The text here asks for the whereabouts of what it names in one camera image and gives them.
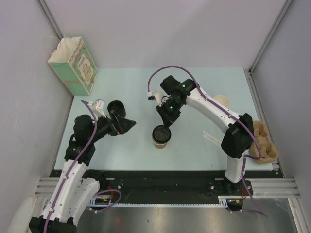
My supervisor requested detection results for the white wrapped straw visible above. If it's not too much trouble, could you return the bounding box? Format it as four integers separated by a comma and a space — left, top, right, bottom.
202, 130, 221, 147

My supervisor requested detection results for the brown paper coffee cup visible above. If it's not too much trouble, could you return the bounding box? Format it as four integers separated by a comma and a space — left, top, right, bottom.
154, 143, 167, 149

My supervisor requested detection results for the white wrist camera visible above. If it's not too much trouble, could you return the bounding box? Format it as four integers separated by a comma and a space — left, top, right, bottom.
88, 99, 106, 118
147, 90, 165, 106

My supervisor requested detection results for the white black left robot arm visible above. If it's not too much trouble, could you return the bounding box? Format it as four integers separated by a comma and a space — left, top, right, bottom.
29, 111, 136, 233

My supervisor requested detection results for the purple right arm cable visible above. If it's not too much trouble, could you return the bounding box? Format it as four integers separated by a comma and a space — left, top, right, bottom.
147, 65, 269, 218

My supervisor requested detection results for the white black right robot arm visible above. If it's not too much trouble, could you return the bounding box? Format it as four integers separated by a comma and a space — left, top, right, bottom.
148, 76, 254, 195

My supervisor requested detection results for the brown cardboard cup carrier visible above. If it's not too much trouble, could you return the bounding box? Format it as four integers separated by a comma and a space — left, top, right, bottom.
253, 120, 278, 164

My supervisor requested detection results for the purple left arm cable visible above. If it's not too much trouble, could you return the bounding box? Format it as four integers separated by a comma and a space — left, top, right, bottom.
42, 99, 107, 233

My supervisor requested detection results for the stack of black cup lids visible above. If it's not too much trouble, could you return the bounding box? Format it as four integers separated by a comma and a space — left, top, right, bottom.
107, 100, 126, 118

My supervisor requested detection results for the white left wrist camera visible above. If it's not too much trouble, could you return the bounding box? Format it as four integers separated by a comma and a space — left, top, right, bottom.
88, 99, 106, 118

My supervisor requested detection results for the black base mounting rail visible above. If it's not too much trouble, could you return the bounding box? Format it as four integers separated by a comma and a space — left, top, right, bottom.
50, 169, 284, 204

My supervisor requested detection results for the white slotted cable duct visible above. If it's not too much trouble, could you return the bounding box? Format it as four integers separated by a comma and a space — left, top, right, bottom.
85, 196, 230, 208

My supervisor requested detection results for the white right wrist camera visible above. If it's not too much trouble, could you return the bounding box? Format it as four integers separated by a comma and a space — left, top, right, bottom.
147, 90, 165, 106

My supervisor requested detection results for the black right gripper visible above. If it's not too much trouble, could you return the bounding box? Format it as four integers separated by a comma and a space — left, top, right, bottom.
156, 98, 184, 129

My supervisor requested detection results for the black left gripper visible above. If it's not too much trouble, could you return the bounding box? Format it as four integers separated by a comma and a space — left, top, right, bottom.
88, 110, 135, 143

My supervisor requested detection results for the green patterned paper gift bag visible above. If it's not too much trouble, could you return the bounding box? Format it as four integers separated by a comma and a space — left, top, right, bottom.
48, 36, 98, 96

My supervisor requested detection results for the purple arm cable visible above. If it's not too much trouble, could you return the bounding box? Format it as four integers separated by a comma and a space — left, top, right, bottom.
147, 65, 269, 218
42, 99, 107, 233

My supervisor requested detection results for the black plastic cup lid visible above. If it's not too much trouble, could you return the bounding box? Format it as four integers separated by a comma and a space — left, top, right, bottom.
152, 125, 172, 144

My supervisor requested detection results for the stack of brown paper cups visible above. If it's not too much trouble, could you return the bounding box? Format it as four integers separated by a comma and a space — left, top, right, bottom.
213, 95, 230, 108

